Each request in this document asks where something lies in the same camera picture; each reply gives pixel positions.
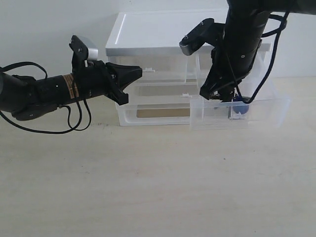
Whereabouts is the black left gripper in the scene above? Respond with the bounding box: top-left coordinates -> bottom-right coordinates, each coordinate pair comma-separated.
70,61 -> 143,104

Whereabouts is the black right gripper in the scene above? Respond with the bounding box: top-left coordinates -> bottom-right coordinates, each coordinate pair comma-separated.
199,22 -> 262,102

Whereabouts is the key bunch with blue tag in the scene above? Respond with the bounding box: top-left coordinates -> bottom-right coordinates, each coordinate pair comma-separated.
212,88 -> 250,120

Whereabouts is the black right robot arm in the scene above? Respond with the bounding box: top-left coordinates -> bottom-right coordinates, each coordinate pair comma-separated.
190,0 -> 316,104

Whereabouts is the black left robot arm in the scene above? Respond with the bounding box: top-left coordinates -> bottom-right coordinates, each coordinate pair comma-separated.
0,61 -> 143,121

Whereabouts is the white plastic drawer cabinet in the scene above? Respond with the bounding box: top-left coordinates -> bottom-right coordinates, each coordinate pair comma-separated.
105,9 -> 272,127

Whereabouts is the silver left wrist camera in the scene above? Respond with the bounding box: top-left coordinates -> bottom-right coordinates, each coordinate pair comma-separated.
68,35 -> 99,65

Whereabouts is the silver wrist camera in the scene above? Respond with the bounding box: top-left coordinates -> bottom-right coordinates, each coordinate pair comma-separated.
179,18 -> 216,56
68,35 -> 99,65

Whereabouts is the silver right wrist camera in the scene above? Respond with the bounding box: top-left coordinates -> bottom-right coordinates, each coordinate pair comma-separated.
179,18 -> 216,56

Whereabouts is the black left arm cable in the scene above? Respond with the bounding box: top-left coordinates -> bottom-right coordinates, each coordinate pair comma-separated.
0,61 -> 91,135

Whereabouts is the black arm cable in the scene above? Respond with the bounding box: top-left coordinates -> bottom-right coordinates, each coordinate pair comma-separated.
0,61 -> 91,135
214,9 -> 289,104

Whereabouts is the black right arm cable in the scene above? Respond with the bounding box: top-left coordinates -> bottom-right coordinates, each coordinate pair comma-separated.
214,9 -> 289,104

